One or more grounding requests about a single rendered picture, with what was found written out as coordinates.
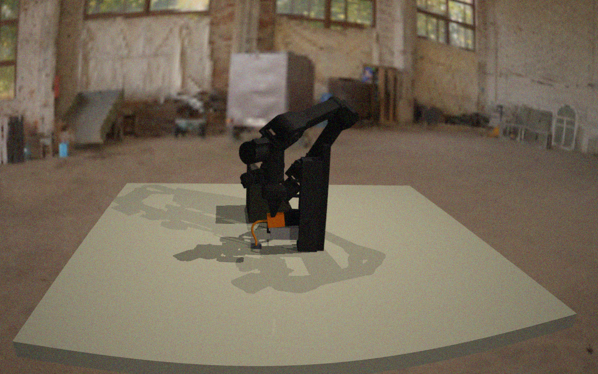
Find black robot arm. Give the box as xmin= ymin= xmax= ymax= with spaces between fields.
xmin=239 ymin=96 xmax=359 ymax=205

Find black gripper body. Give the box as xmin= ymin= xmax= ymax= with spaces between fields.
xmin=262 ymin=159 xmax=287 ymax=199

